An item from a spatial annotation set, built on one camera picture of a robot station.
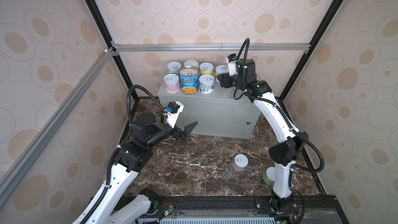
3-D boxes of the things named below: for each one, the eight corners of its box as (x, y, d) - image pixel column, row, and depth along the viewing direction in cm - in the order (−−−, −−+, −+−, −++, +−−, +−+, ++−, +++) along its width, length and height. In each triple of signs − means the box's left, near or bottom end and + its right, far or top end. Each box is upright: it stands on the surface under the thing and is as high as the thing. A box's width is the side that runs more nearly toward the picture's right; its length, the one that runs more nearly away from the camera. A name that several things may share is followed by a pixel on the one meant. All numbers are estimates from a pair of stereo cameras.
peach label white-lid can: (234, 171, 87) (236, 167, 82) (232, 158, 91) (234, 153, 87) (247, 171, 87) (250, 167, 82) (245, 158, 91) (247, 153, 87)
